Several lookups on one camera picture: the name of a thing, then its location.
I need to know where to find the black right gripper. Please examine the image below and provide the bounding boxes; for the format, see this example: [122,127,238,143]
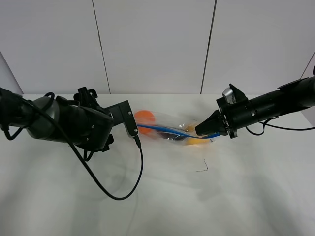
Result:
[195,84,249,138]

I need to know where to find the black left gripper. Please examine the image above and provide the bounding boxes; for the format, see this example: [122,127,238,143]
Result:
[56,87,114,152]

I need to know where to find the clear zip bag blue seal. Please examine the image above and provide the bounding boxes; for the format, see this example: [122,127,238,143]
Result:
[136,111,219,142]

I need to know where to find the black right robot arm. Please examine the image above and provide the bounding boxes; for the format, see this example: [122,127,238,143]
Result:
[195,76,315,138]

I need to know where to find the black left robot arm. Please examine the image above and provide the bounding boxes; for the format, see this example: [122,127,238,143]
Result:
[0,87,114,152]

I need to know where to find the yellow pear fruit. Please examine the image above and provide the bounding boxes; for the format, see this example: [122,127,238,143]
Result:
[185,125,211,145]

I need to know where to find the dark purple eggplant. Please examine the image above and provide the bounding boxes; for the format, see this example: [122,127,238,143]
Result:
[157,131,188,145]

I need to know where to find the orange fruit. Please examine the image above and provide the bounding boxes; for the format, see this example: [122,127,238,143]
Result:
[134,110,156,135]

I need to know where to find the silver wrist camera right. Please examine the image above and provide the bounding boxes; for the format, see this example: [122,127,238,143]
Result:
[222,88,236,104]

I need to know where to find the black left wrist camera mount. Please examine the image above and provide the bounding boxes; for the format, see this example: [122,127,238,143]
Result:
[105,100,138,137]

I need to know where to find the black cable left camera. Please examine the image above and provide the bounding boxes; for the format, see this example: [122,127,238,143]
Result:
[68,136,144,201]

